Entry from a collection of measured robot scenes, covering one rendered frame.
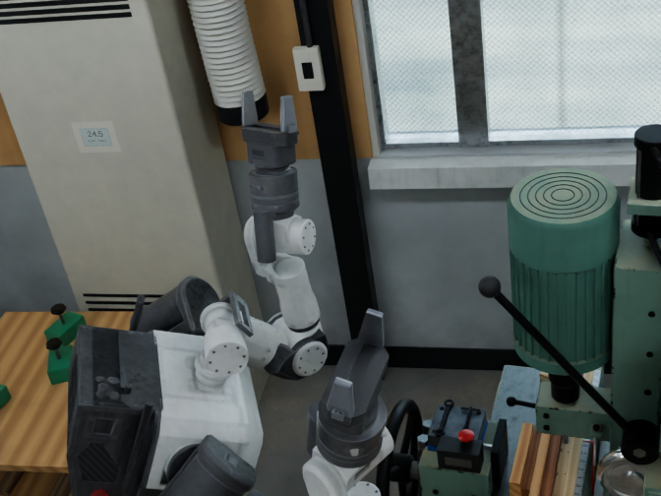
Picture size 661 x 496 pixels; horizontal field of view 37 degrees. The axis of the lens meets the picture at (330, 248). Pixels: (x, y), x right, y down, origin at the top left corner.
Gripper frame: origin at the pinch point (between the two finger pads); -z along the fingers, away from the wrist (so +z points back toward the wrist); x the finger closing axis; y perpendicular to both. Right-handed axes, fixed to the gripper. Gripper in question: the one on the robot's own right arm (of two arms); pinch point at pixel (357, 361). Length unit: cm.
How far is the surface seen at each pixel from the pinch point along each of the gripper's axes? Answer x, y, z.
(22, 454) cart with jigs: 36, -99, 144
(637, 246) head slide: 51, 30, 19
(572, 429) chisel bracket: 42, 31, 59
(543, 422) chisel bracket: 41, 25, 59
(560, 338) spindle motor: 41, 23, 34
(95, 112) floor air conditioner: 114, -114, 91
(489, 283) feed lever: 35.5, 10.1, 20.2
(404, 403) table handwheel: 47, -1, 76
